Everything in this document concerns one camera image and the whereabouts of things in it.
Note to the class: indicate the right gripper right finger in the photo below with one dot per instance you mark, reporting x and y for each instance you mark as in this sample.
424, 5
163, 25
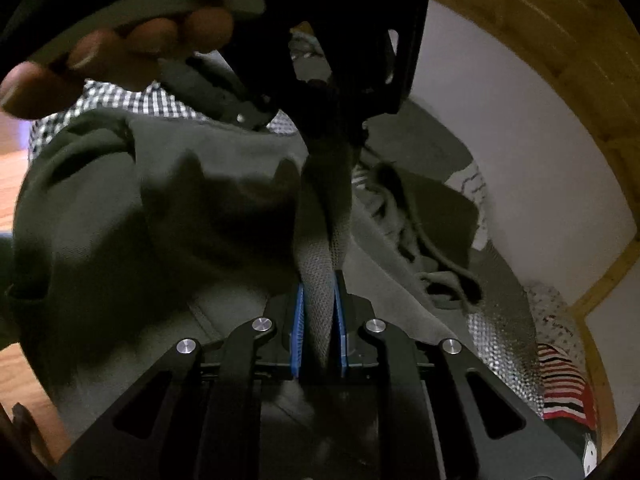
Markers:
339, 315

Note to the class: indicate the red white striped garment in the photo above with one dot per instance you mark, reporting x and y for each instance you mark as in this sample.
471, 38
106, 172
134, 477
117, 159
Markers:
567, 393

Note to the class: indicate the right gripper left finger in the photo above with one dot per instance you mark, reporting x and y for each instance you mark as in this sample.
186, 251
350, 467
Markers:
297, 333

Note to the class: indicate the grey hooded sweatshirt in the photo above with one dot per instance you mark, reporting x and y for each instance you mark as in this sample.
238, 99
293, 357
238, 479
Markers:
156, 263

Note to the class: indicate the grey striped blanket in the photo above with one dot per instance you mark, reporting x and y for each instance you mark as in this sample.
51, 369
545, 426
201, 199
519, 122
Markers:
422, 188

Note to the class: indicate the white patterned pillow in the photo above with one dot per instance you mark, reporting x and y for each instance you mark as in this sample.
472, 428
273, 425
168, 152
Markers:
554, 324

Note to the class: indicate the person's left hand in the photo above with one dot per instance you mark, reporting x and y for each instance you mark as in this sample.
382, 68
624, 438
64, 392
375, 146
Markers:
31, 91

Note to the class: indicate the wooden bunk bed frame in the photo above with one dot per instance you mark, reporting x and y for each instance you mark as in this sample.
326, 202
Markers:
546, 95

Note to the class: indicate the black white gingham bedsheet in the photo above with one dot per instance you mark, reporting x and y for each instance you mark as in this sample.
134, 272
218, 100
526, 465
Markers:
150, 102

